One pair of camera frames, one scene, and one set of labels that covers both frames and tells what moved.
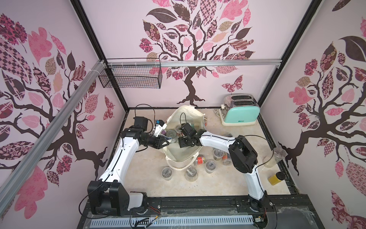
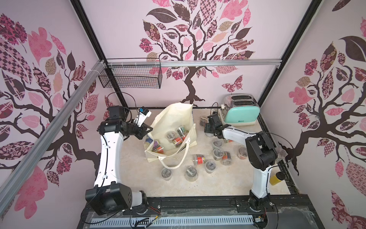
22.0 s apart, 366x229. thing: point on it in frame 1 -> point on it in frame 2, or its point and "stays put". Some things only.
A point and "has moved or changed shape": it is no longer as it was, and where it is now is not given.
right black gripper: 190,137 -> 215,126
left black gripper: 158,144 -> 141,133
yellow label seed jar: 274,179 stays put
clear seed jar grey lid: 167,173 stays put
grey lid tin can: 210,166 stays put
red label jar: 227,160 stays put
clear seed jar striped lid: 191,173 stays put
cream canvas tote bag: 183,158 has moved or changed shape
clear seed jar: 218,154 stays put
